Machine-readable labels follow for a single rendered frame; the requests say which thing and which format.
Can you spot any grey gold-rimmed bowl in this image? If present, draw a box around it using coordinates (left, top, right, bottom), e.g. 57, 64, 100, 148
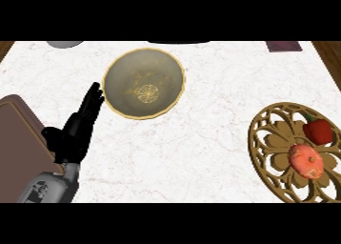
102, 47, 187, 121

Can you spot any grey round object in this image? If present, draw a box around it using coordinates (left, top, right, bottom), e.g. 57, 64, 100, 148
46, 41, 85, 50

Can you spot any dark purple flat object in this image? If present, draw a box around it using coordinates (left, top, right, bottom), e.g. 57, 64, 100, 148
264, 41, 303, 53

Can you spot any brown cutting board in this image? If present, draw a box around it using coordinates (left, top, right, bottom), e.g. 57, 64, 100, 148
0, 93, 66, 204

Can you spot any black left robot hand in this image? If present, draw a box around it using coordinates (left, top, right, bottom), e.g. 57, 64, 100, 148
40, 81, 106, 165

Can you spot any gold cutout round placemat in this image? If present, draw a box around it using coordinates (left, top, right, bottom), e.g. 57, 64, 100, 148
246, 101, 341, 204

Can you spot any red bell pepper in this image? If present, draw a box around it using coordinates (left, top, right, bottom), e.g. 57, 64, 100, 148
300, 113, 336, 147

